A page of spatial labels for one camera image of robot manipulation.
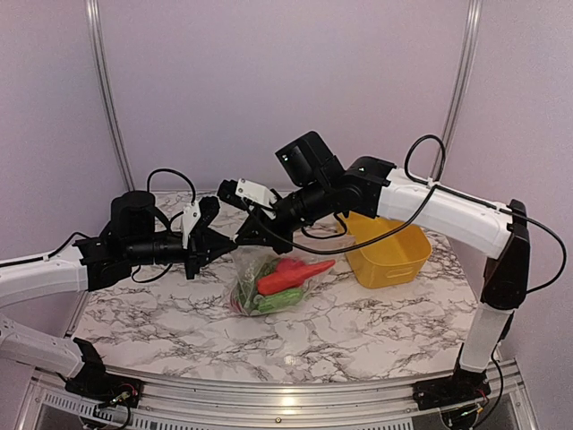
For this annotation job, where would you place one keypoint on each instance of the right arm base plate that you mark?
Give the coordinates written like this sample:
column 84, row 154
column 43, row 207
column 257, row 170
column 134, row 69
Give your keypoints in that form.
column 444, row 392

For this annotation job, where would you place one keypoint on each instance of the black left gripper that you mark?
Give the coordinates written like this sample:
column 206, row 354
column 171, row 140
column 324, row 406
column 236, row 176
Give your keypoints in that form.
column 205, row 246

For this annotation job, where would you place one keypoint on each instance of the clear zip top bag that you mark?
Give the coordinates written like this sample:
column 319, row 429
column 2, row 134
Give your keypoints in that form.
column 241, row 259

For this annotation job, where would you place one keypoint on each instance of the left aluminium frame post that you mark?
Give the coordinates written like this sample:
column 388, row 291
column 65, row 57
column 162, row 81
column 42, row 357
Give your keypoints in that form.
column 106, row 92

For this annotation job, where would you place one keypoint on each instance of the front aluminium rail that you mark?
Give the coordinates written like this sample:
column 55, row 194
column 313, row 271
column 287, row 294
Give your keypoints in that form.
column 169, row 402

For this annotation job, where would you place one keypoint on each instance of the red toy chili pepper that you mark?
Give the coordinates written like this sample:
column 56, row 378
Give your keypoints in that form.
column 293, row 276

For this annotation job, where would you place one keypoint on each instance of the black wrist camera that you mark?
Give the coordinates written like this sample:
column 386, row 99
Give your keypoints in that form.
column 132, row 215
column 308, row 159

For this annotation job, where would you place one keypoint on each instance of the yellow plastic basket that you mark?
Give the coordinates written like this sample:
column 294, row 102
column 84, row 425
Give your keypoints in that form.
column 392, row 261

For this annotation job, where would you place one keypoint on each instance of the dark green toy broccoli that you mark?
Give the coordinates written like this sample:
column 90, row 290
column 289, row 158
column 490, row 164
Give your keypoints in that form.
column 247, row 283

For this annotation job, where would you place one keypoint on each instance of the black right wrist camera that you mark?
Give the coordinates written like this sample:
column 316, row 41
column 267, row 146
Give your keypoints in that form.
column 308, row 159

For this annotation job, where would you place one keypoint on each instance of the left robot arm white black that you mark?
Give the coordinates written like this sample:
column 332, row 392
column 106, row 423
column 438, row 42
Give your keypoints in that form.
column 90, row 264

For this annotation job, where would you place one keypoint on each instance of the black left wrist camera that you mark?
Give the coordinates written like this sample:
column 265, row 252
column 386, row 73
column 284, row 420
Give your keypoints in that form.
column 132, row 215

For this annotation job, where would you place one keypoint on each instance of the green toy cucumber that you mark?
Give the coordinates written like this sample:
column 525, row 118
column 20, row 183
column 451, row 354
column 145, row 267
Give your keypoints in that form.
column 279, row 301

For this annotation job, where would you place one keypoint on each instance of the right aluminium frame post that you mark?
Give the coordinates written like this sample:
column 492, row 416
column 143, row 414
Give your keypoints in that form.
column 465, row 67

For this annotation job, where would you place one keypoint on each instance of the aluminium frame post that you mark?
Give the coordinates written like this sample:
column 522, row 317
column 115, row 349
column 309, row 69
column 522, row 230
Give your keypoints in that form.
column 106, row 92
column 465, row 67

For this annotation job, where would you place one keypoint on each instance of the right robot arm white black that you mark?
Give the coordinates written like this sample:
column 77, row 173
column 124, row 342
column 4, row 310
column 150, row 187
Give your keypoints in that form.
column 378, row 189

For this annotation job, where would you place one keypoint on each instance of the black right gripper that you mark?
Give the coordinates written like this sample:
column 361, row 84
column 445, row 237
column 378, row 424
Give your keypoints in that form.
column 267, row 232

